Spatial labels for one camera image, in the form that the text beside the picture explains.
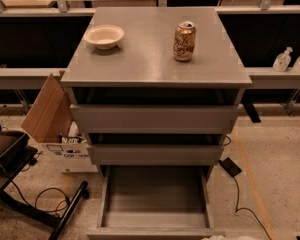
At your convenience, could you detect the grey bottom drawer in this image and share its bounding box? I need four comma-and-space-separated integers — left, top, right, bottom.
87, 166, 225, 240

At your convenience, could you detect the grey drawer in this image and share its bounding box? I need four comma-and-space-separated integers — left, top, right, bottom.
71, 105, 238, 134
87, 145, 223, 166
87, 166, 225, 240

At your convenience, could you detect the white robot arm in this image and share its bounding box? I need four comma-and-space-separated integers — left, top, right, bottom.
208, 236, 260, 240

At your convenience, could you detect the grey drawer cabinet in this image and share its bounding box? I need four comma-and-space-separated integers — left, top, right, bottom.
60, 6, 253, 182

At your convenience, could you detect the grey top drawer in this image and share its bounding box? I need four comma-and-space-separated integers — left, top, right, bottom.
71, 105, 238, 134

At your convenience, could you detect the grey middle drawer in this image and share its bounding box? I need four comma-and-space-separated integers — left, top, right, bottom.
87, 145, 223, 166

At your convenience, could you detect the orange soda can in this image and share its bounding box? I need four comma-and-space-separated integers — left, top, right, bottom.
173, 21, 196, 62

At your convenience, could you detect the white paper bowl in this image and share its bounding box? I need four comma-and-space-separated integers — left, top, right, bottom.
84, 25, 124, 50

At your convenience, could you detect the black power adapter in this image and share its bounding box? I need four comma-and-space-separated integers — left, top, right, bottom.
219, 158, 242, 177

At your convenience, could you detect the open cardboard box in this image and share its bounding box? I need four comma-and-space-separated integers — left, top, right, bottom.
22, 75, 97, 173

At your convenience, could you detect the left sanitizer pump bottle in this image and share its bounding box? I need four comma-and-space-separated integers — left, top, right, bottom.
273, 47, 293, 72

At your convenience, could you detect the black rolling stand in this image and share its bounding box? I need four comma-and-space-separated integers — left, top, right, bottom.
0, 146, 90, 240

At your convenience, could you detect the black floor cable left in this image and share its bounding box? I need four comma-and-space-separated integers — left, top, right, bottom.
10, 180, 72, 218

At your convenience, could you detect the black floor cable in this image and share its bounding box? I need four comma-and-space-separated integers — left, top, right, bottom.
10, 180, 72, 218
233, 176, 274, 240

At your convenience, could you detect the black floor cable right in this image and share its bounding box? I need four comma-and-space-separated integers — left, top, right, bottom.
233, 176, 274, 240

